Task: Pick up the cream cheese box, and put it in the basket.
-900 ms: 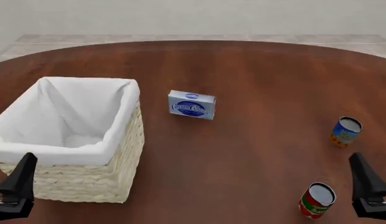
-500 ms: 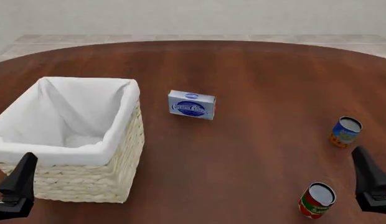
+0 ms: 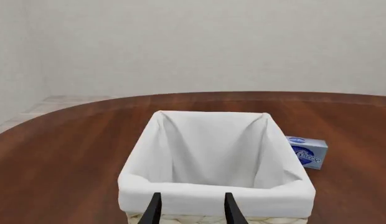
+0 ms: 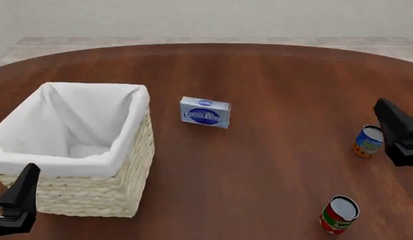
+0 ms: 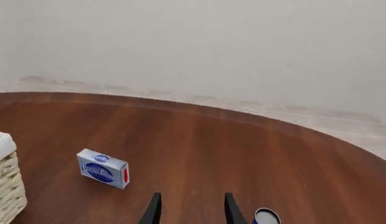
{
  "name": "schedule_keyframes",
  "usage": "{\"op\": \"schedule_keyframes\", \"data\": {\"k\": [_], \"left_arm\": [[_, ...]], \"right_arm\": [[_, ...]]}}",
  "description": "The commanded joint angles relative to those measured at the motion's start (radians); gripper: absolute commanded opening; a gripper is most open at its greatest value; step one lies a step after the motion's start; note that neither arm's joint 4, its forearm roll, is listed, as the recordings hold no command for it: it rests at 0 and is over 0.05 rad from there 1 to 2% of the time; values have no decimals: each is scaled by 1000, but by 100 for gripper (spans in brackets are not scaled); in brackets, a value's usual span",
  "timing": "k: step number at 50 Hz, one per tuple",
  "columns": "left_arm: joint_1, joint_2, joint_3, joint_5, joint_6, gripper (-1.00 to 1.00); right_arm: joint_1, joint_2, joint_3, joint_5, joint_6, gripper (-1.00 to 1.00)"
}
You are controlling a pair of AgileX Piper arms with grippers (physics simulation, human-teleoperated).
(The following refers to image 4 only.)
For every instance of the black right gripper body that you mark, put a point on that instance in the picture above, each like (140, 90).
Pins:
(404, 156)

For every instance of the blue cream cheese box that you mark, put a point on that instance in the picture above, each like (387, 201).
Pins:
(204, 115)

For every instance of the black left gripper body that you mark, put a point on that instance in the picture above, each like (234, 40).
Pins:
(13, 221)

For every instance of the red and green tin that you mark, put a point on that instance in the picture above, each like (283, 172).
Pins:
(336, 217)

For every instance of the cream wicker basket, white liner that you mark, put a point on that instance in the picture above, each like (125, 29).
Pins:
(93, 190)

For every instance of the blue and yellow tin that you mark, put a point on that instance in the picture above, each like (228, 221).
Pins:
(367, 142)

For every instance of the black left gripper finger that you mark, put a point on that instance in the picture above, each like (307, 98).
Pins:
(23, 190)

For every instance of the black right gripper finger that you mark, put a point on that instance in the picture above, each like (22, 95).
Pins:
(394, 122)

